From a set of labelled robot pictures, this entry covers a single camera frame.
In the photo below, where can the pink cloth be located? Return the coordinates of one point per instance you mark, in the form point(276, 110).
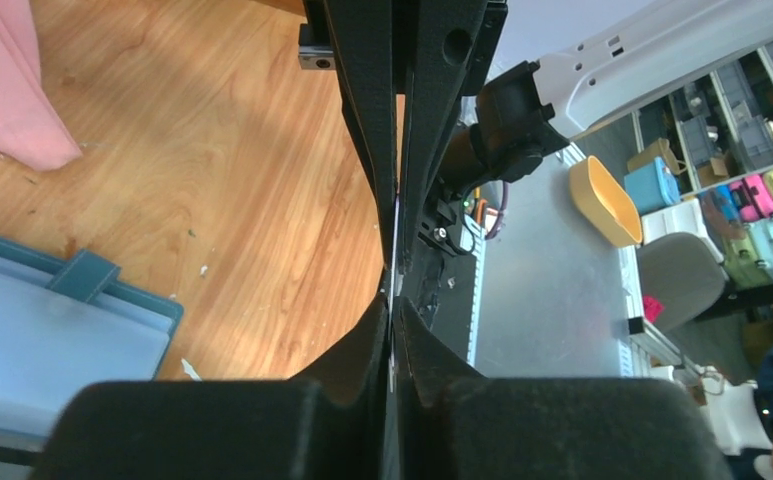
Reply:
point(31, 131)

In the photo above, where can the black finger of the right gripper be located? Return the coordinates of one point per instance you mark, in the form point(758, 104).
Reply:
point(361, 37)
point(445, 36)

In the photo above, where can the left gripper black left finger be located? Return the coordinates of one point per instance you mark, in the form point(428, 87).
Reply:
point(326, 422)

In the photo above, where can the yellow oval tray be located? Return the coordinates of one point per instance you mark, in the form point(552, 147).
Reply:
point(605, 203)

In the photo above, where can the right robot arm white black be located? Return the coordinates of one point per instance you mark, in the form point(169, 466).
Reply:
point(542, 73)

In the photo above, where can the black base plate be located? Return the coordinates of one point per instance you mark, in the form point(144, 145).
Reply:
point(445, 282)

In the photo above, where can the blue leather card holder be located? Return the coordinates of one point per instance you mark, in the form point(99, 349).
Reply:
point(65, 325)

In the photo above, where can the grey office chair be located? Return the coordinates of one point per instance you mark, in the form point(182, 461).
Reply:
point(679, 271)

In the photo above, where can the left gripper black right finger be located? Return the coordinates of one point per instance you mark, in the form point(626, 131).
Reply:
point(455, 423)

